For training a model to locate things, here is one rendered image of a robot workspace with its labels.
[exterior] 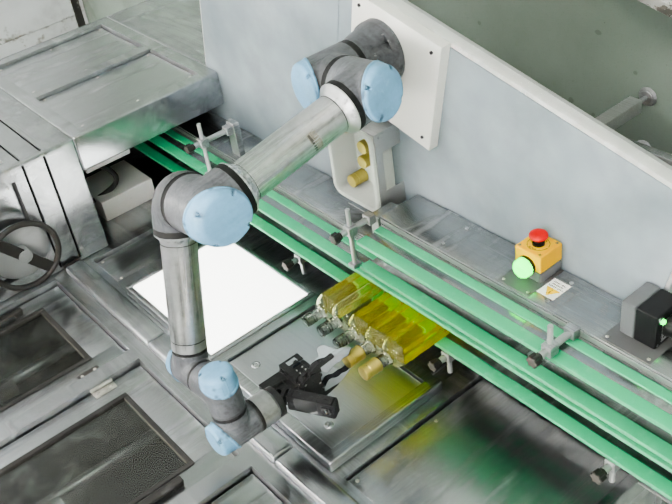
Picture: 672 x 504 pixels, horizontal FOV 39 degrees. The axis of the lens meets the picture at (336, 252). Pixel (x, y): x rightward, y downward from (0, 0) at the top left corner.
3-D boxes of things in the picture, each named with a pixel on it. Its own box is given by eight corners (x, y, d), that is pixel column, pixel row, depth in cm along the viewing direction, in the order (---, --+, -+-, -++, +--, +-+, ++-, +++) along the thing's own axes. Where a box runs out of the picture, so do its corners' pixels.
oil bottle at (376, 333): (429, 303, 225) (362, 349, 216) (427, 285, 222) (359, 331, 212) (445, 314, 222) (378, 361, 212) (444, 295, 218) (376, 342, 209)
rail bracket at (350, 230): (372, 249, 233) (334, 273, 228) (365, 193, 223) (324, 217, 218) (380, 254, 231) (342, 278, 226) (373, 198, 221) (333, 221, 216)
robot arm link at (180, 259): (131, 166, 186) (156, 383, 204) (157, 179, 178) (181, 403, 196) (183, 154, 192) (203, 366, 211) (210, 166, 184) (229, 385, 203)
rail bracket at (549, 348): (568, 328, 189) (523, 363, 183) (568, 300, 184) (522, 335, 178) (584, 337, 186) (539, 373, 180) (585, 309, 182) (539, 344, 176)
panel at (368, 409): (226, 238, 279) (127, 294, 263) (224, 230, 277) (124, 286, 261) (443, 389, 219) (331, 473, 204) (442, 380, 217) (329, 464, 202)
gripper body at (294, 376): (299, 350, 208) (255, 379, 203) (323, 369, 203) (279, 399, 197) (304, 374, 213) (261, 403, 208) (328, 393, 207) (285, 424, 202)
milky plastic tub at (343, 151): (359, 176, 247) (334, 191, 243) (349, 100, 234) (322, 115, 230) (405, 200, 236) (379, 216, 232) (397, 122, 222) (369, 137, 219)
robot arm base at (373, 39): (358, 8, 209) (323, 24, 205) (405, 32, 201) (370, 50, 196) (360, 67, 220) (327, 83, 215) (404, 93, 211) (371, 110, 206)
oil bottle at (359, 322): (412, 292, 229) (345, 336, 219) (410, 274, 226) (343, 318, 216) (428, 302, 225) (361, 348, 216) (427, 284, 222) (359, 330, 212)
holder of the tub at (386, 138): (363, 193, 251) (341, 206, 247) (351, 101, 234) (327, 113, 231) (408, 217, 239) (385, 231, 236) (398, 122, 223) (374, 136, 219)
